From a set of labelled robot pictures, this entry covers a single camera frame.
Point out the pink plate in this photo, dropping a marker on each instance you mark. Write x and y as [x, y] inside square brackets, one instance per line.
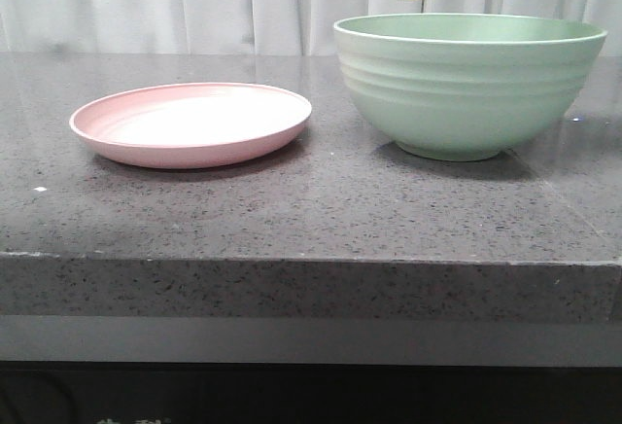
[192, 125]

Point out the green ribbed bowl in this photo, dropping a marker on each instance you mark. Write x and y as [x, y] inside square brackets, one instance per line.
[464, 87]

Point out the white curtain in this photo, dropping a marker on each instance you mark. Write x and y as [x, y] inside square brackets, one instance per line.
[273, 27]

